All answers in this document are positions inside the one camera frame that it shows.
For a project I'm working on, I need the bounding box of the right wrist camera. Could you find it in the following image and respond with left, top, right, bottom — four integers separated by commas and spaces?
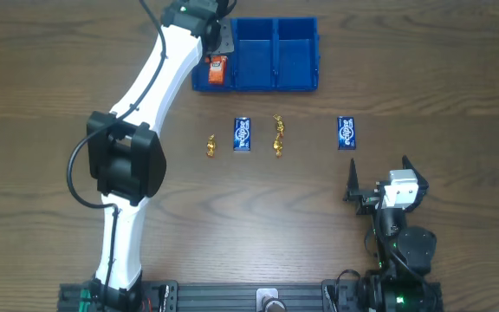
381, 168, 420, 211

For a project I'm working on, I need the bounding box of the mounting rail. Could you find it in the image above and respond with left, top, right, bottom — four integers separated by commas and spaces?
57, 280, 444, 312

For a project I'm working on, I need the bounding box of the blue tray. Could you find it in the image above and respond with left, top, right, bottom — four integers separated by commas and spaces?
191, 16, 321, 93

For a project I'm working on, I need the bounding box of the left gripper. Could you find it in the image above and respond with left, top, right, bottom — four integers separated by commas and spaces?
217, 17, 237, 55

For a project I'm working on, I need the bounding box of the blue candy pack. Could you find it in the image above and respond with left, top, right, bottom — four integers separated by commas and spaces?
336, 115, 357, 151
232, 116, 252, 153

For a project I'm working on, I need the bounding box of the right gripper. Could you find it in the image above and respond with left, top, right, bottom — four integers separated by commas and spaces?
343, 154, 430, 217

